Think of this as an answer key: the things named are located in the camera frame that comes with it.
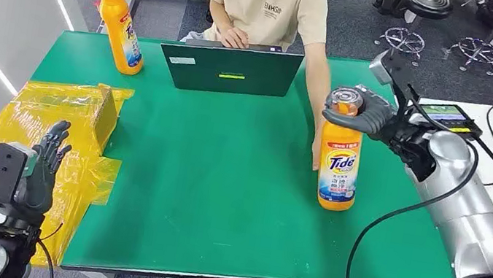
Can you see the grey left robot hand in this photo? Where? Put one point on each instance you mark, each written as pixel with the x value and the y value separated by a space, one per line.
pixel 43 185

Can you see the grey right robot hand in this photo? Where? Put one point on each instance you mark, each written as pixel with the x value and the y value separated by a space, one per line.
pixel 376 118

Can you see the orange Tide detergent bottle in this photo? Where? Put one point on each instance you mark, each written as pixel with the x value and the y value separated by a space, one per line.
pixel 338 171
pixel 121 31

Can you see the person's right forearm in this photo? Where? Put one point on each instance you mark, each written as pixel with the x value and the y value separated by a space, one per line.
pixel 218 19

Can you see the person's left forearm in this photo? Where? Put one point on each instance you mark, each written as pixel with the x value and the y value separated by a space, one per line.
pixel 315 84

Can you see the yellow plastic wrapped box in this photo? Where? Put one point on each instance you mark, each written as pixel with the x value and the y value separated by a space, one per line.
pixel 19 123

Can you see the black phone with lit screen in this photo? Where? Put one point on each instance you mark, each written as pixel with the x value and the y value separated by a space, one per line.
pixel 447 116

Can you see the person's left hand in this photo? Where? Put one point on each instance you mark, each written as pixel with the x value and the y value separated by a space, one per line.
pixel 316 155

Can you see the person's hand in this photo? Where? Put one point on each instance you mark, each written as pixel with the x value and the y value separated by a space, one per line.
pixel 316 155
pixel 234 38

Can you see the chrome stool footring base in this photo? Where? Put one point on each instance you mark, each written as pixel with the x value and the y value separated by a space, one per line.
pixel 477 51
pixel 404 40

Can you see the black round stool seat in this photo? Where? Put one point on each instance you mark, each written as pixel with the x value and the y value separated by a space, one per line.
pixel 428 3

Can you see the dark green laptop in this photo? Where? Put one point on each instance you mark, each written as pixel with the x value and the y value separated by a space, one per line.
pixel 232 70

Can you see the person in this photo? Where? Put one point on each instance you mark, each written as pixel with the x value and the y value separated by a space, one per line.
pixel 266 4

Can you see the person's right hand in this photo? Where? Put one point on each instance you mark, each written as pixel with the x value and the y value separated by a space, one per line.
pixel 234 38

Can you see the green table mat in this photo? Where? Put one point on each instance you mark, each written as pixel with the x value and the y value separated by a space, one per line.
pixel 221 178

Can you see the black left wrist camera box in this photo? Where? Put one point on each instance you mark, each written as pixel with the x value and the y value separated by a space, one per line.
pixel 4 175

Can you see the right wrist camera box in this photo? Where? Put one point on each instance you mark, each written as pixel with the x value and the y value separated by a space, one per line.
pixel 384 68

